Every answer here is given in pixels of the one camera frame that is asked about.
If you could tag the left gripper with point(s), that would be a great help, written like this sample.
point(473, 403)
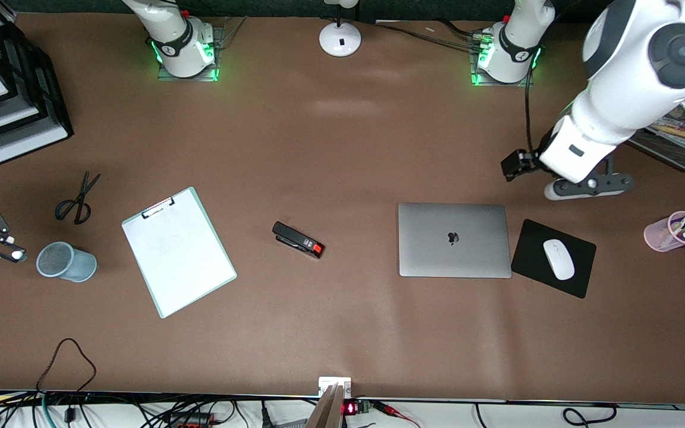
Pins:
point(534, 160)

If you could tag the silver laptop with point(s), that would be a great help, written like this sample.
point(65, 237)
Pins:
point(455, 238)

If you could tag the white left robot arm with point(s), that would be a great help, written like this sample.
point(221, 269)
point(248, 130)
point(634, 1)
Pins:
point(634, 59)

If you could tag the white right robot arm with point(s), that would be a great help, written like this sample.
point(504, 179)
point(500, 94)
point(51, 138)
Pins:
point(176, 35)

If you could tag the white computer mouse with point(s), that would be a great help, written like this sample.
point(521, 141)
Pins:
point(558, 260)

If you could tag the black stacked paper tray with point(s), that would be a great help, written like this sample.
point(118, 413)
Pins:
point(27, 145)

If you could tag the black mouse pad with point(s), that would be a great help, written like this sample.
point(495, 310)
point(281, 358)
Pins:
point(530, 255)

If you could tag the pink mesh pen cup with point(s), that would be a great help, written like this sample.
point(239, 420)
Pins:
point(657, 238)

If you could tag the blue mesh pen cup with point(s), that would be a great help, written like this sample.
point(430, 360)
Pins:
point(78, 264)

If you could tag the black scissors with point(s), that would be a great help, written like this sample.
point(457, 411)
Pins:
point(82, 195)

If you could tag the black mesh desk organizer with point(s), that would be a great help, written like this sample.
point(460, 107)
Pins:
point(675, 151)

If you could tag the yellow pens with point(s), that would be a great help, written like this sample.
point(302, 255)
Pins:
point(672, 129)

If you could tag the light teal clipboard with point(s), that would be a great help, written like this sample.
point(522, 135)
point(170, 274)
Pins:
point(164, 312)

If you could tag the white paper sheet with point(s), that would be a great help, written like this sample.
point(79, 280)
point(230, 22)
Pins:
point(182, 255)

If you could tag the orange terminal strip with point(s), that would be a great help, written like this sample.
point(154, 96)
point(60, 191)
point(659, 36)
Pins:
point(191, 421)

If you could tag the white round lamp base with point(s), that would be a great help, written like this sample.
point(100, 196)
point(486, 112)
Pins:
point(340, 38)

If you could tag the black stapler red tip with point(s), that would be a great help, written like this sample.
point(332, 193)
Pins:
point(295, 239)

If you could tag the red clip lead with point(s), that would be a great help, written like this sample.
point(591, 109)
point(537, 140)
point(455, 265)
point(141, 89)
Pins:
point(390, 410)

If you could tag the small white box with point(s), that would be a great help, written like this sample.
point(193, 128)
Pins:
point(327, 381)

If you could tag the red LED display module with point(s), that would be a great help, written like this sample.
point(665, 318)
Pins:
point(349, 408)

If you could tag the grey metal post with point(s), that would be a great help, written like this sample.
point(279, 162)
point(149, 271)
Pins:
point(327, 410)

